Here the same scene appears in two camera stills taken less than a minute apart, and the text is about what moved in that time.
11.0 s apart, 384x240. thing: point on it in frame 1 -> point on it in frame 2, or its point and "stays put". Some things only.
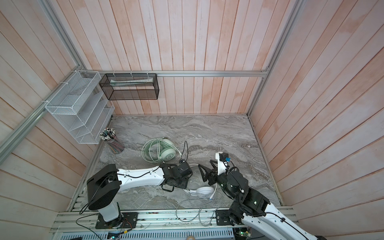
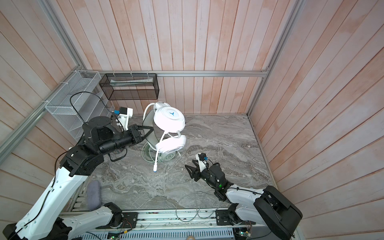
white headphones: (205, 192) -> (166, 140)
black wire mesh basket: (130, 86) stays put
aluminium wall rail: (168, 73) stays put
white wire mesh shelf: (81, 108) stays put
